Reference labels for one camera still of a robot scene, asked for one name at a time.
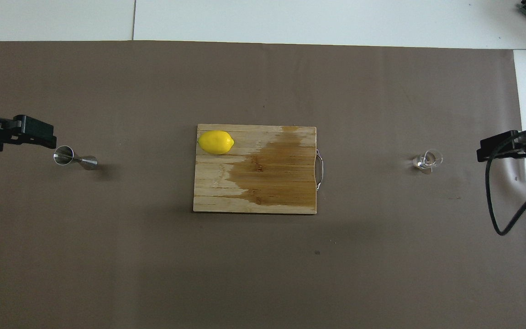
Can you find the small clear glass cup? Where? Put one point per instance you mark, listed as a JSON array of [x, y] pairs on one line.
[[427, 161]]

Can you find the wooden cutting board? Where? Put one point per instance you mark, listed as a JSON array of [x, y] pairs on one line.
[[267, 183]]

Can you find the steel double jigger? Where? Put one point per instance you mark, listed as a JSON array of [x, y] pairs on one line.
[[88, 162]]

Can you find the yellow lemon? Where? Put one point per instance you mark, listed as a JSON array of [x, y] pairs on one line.
[[216, 142]]

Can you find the brown paper table mat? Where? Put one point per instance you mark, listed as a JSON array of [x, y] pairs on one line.
[[263, 274]]

